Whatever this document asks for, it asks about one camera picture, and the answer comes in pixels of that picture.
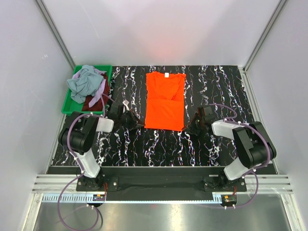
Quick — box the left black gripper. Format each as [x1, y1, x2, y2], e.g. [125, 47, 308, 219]
[118, 109, 145, 131]

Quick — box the orange t shirt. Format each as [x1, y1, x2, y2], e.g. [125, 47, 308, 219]
[145, 71, 186, 131]

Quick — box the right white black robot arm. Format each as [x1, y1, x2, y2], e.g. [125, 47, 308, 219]
[184, 115, 277, 191]

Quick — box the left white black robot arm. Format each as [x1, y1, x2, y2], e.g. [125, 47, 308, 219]
[58, 109, 145, 191]

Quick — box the dark red t shirt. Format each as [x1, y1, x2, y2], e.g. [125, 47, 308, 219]
[81, 73, 110, 112]

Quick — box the lilac t shirt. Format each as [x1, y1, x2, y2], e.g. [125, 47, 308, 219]
[67, 65, 109, 111]

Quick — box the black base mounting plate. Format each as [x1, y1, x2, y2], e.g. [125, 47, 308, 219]
[77, 167, 247, 203]

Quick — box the grey-blue t shirt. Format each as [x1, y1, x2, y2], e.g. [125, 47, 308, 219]
[67, 65, 105, 104]

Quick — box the green plastic tray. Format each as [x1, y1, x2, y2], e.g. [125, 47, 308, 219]
[62, 65, 112, 116]

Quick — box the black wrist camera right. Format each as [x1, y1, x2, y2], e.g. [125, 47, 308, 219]
[197, 105, 216, 123]

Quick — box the white slotted cable duct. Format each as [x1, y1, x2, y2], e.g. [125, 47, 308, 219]
[42, 194, 224, 203]

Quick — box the right aluminium corner post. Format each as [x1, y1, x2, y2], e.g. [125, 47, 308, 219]
[243, 0, 288, 73]

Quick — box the aluminium corner post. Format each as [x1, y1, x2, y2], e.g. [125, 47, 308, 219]
[243, 0, 288, 73]
[34, 0, 76, 70]

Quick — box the left aluminium corner post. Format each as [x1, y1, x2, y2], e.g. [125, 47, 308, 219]
[34, 0, 76, 70]

